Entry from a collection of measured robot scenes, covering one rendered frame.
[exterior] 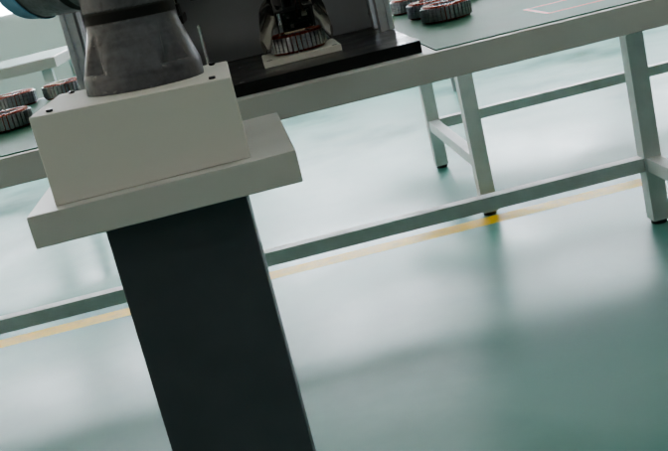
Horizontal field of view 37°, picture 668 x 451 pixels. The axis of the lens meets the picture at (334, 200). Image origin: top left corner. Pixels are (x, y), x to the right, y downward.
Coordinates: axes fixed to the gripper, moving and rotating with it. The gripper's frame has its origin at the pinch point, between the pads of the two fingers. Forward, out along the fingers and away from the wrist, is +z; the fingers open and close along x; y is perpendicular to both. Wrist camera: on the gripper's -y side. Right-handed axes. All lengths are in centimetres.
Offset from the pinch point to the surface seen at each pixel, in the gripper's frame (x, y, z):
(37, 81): -189, -505, 394
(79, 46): -42.3, -11.5, -2.7
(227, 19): -12.8, -23.6, 8.8
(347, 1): 13.7, -22.3, 10.7
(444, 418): 11, 56, 58
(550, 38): 41.5, 26.0, -9.0
